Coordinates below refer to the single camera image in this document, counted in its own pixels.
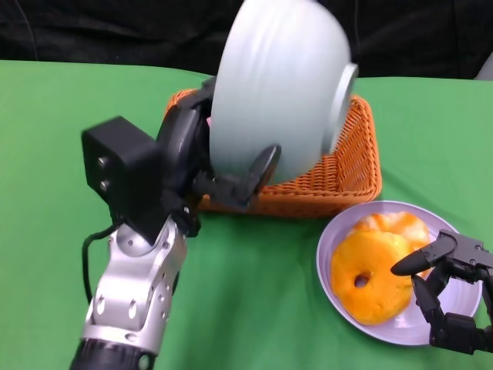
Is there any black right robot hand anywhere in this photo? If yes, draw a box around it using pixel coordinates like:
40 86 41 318
391 229 493 355

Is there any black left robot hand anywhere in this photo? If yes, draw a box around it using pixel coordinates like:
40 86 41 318
156 76 282 238

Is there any orange white swirl donut bread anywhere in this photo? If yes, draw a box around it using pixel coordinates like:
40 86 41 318
352 210 431 278

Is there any pale grey-green bowl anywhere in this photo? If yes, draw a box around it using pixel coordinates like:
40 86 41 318
207 0 360 185

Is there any large plain orange donut bread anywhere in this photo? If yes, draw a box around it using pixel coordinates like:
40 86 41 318
331 230 417 327

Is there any lavender plate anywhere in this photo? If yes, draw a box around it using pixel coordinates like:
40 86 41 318
316 200 483 347

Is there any orange wicker basket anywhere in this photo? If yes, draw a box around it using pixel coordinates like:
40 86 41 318
164 87 384 220

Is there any green table cloth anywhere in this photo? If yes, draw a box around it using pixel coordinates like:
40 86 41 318
0 59 493 370

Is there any black backdrop curtain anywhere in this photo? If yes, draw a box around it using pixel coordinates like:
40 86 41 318
0 0 493 82

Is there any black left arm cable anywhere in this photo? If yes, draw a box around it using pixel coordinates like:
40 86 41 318
79 225 119 302

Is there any thin hanging wire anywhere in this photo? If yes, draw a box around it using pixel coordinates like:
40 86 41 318
13 0 39 62
354 0 362 69

